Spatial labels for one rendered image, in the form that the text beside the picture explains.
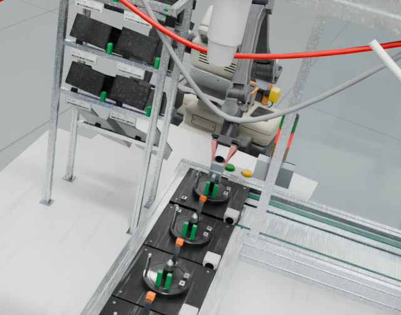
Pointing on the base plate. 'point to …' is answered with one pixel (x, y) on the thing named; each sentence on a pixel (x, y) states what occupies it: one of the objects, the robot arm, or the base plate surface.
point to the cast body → (216, 168)
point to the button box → (243, 175)
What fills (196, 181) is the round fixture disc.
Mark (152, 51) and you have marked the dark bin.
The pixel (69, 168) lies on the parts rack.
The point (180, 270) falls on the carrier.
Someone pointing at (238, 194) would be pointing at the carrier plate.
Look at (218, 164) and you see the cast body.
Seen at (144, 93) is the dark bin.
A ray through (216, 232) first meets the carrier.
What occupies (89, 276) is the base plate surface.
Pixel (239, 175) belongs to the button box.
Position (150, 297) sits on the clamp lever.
